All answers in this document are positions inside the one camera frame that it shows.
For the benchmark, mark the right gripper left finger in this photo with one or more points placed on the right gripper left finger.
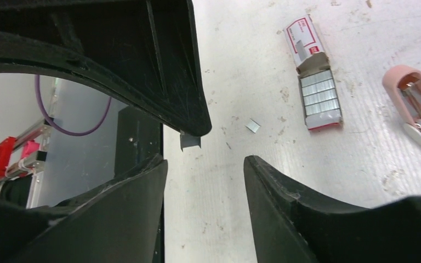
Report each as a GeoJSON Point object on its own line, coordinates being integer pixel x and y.
{"type": "Point", "coordinates": [76, 230]}

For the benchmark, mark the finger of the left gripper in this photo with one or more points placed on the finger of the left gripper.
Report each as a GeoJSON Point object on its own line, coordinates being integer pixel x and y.
{"type": "Point", "coordinates": [142, 53]}

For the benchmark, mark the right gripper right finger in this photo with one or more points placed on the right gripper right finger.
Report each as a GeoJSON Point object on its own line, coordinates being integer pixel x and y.
{"type": "Point", "coordinates": [294, 223]}

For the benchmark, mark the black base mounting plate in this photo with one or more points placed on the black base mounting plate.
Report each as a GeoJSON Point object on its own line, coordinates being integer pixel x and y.
{"type": "Point", "coordinates": [138, 145]}

